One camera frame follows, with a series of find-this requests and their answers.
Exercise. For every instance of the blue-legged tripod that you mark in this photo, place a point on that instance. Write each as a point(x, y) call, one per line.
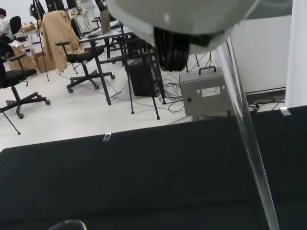
point(156, 107)

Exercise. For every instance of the black computer tower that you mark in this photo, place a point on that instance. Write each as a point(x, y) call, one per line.
point(141, 79)

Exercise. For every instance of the clear cloth clip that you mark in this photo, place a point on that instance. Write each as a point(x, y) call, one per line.
point(285, 111)
point(107, 136)

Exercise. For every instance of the grey metal case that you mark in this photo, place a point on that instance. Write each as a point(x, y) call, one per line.
point(204, 100)

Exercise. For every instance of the black bench cloth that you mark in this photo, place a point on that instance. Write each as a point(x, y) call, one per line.
point(144, 179)

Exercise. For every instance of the white-top desk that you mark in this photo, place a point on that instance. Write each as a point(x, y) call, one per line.
point(115, 33)

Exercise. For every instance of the black office chair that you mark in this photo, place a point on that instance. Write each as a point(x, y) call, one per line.
point(84, 56)
point(14, 76)

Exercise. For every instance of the brown cardboard box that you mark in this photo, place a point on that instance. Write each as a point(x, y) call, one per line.
point(19, 63)
point(45, 60)

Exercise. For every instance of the tan coat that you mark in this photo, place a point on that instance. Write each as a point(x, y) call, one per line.
point(57, 36)

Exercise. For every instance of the clear glass beaker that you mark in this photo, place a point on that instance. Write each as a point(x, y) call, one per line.
point(72, 223)

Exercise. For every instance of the person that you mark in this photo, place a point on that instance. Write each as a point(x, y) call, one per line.
point(4, 24)

